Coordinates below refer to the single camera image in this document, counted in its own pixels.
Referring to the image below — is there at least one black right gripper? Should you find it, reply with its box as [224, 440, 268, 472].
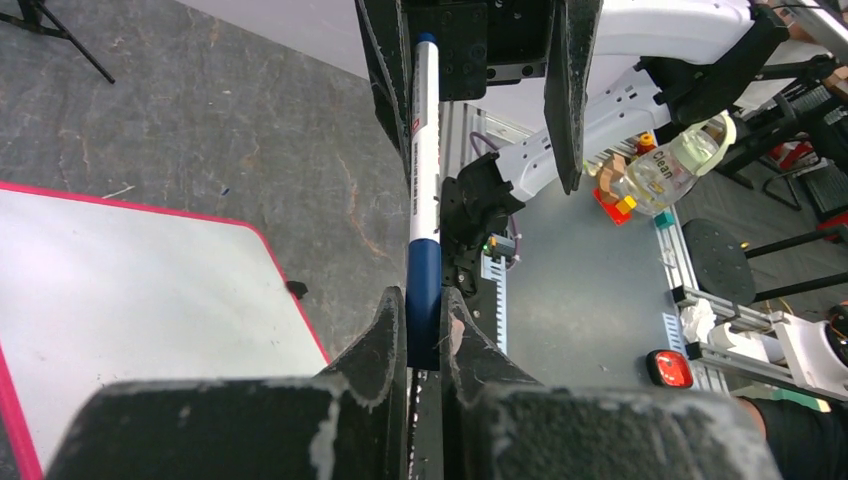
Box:
[354, 0, 603, 194]

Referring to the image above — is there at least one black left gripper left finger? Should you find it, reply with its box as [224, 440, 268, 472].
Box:
[47, 286, 408, 479]

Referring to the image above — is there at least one black board clip near corner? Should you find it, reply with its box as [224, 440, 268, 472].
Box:
[285, 280, 309, 300]

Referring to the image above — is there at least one blue marker cap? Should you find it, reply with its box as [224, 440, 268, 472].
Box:
[405, 239, 442, 371]

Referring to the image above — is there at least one black tripod stand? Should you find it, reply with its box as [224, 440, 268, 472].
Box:
[1, 0, 116, 85]

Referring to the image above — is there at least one white board with pink rim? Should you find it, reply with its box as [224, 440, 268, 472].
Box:
[1, 183, 330, 479]

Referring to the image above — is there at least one red round button device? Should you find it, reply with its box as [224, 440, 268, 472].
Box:
[645, 350, 694, 389]

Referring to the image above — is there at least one blue white marker pen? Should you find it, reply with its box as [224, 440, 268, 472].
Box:
[410, 32, 441, 243]

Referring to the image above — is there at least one black round stool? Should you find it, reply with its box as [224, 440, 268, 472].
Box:
[682, 219, 847, 306]

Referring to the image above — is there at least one clear cleaner spray bottle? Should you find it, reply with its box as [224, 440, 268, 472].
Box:
[625, 110, 737, 216]

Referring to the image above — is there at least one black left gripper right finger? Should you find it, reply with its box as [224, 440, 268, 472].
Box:
[439, 287, 779, 479]

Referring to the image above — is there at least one small toy blocks pile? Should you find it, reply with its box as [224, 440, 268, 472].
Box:
[583, 132, 657, 225]

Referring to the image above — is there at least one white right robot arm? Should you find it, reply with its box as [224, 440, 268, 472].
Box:
[354, 1, 788, 307]

